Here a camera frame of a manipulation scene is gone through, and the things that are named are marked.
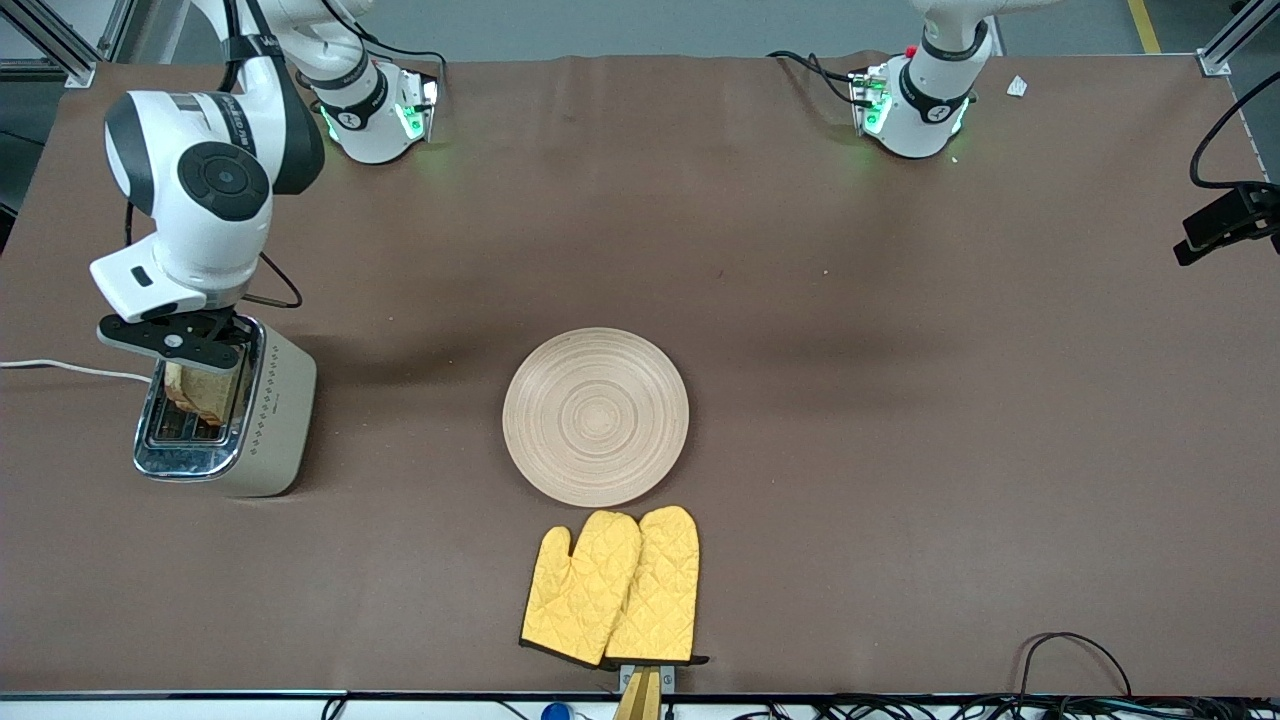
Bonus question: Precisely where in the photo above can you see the round wooden plate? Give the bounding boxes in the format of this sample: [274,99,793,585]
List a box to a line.
[502,327,691,508]

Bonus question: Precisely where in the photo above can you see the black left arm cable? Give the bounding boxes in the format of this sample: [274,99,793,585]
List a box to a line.
[1189,72,1280,191]

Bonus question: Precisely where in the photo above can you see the black looped cable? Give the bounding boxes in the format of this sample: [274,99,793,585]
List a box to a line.
[1019,631,1134,701]

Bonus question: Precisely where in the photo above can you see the black cable bundle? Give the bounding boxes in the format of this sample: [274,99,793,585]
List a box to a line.
[740,694,1280,720]

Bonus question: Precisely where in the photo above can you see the black base cable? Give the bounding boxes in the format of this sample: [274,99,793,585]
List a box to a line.
[767,50,863,107]
[358,38,449,101]

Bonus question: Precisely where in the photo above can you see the green lit base connector plate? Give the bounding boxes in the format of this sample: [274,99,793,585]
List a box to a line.
[850,64,891,137]
[395,66,442,143]

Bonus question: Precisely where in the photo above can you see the aluminium frame profile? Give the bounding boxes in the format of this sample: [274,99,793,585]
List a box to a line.
[1198,0,1280,77]
[0,0,136,89]

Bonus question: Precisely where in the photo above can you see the white toaster power cord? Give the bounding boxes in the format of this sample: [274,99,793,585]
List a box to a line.
[0,358,151,384]

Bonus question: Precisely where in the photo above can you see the yellow quilted oven mitt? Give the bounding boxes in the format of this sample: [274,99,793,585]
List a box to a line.
[605,505,709,666]
[520,510,642,669]

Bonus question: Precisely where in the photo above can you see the brown bread slice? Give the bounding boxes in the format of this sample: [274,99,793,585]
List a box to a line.
[163,360,241,427]

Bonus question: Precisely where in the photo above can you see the wooden stick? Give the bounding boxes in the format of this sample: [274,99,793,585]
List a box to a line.
[612,668,663,720]

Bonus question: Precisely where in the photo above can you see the brown table cover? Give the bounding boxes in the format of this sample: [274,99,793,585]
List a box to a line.
[0,50,1280,698]

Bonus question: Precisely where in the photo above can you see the grey metal bracket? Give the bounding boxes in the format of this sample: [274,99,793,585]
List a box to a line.
[619,662,677,697]

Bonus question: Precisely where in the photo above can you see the beige chrome two-slot toaster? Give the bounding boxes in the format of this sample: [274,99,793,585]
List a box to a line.
[133,318,318,498]

